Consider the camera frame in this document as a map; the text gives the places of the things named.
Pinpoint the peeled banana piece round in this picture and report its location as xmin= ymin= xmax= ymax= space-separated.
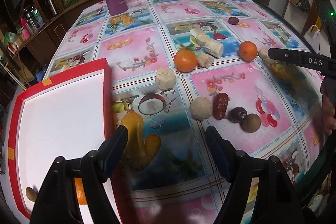
xmin=190 ymin=97 xmax=213 ymax=121

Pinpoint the orange tangerine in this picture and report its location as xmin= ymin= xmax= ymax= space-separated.
xmin=75 ymin=177 xmax=87 ymax=206
xmin=238 ymin=41 xmax=258 ymax=62
xmin=174 ymin=50 xmax=198 ymax=73

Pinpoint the peeled banana piece front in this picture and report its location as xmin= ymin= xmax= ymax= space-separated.
xmin=155 ymin=67 xmax=176 ymax=90

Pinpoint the peeled banana piece large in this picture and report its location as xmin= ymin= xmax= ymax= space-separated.
xmin=205 ymin=40 xmax=224 ymax=58

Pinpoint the dark purple round fruit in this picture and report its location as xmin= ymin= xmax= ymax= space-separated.
xmin=228 ymin=107 xmax=247 ymax=123

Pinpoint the red jujube date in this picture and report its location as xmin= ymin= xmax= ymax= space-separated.
xmin=213 ymin=93 xmax=229 ymax=120

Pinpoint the person right hand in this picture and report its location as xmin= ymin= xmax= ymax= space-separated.
xmin=321 ymin=77 xmax=336 ymax=135

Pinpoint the colourful fruit print tablecloth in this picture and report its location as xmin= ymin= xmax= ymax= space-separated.
xmin=46 ymin=0 xmax=324 ymax=223

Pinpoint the brown longan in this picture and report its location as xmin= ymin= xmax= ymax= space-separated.
xmin=240 ymin=114 xmax=261 ymax=133
xmin=25 ymin=187 xmax=38 ymax=202

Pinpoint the white plastic bag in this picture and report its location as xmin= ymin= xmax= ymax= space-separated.
xmin=303 ymin=24 xmax=320 ymax=54

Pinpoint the peeled banana piece small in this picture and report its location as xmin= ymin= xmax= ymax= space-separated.
xmin=197 ymin=52 xmax=214 ymax=69

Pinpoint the wooden cabinet with bottles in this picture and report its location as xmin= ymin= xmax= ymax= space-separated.
xmin=0 ymin=0 xmax=69 ymax=62

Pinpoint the red box white inside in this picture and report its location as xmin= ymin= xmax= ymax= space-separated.
xmin=6 ymin=59 xmax=112 ymax=223

